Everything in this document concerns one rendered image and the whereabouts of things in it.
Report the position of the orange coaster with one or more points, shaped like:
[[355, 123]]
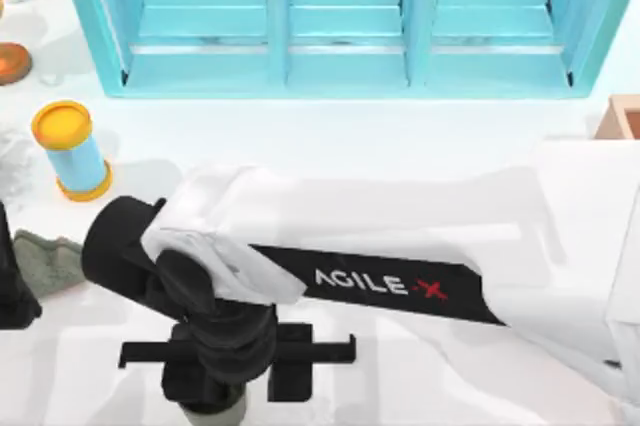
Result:
[[12, 63]]

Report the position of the grey-green cloth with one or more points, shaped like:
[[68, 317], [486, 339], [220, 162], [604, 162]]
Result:
[[50, 263]]

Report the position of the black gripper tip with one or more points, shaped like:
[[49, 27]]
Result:
[[15, 276]]

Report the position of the light blue rack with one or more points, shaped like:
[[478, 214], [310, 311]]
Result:
[[345, 21]]

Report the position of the blue and yellow can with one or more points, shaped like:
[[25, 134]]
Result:
[[72, 151]]

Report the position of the grey cylinder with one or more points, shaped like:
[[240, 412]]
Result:
[[215, 408]]

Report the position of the salmon-coloured box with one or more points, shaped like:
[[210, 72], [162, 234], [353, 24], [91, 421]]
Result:
[[617, 118]]

